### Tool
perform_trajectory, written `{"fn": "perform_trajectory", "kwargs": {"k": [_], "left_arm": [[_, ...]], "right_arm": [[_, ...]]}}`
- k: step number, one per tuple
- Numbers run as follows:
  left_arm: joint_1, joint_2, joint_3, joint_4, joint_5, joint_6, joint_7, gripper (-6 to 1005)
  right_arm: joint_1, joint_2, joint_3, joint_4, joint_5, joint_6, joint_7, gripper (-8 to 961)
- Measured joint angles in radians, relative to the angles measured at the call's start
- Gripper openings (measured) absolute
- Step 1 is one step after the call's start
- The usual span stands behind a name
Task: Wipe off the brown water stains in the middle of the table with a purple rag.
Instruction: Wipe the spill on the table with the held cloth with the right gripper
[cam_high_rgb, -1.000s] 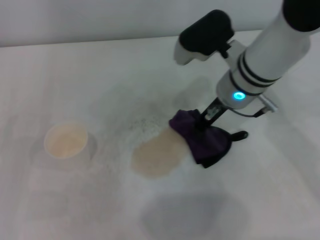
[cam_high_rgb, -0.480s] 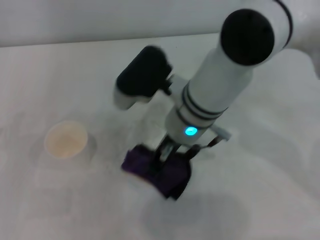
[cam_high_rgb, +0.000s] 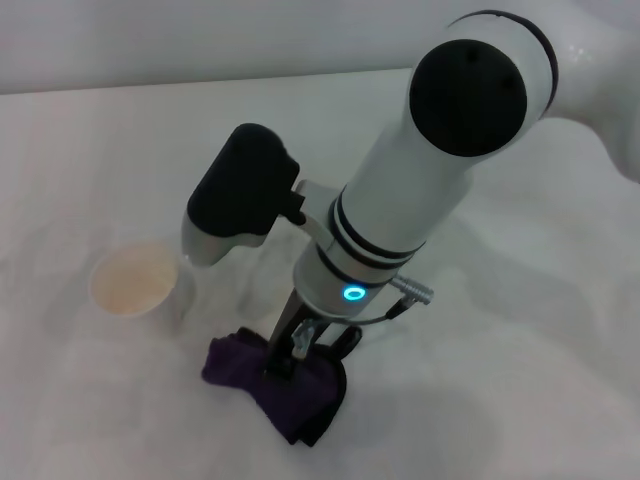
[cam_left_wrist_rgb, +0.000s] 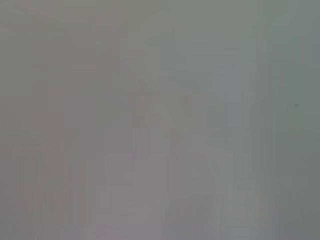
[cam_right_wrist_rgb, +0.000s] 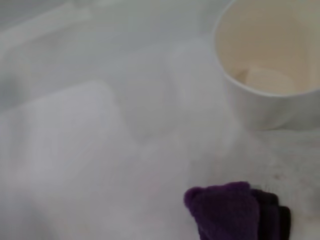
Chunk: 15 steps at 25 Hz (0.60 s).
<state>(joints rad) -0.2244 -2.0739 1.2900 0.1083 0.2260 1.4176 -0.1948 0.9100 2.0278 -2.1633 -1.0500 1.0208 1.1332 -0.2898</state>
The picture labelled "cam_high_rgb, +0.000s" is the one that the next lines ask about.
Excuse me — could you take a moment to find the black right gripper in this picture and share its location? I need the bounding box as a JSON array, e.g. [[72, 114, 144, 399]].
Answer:
[[262, 292, 322, 387]]

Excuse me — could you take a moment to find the purple rag with black trim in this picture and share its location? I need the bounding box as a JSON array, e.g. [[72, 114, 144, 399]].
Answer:
[[200, 325, 364, 448]]

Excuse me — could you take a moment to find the right arm connector cable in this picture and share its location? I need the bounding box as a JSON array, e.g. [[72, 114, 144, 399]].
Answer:
[[348, 275, 437, 327]]

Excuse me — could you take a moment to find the white paper cup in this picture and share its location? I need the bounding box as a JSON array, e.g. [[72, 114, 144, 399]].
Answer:
[[89, 239, 199, 327]]

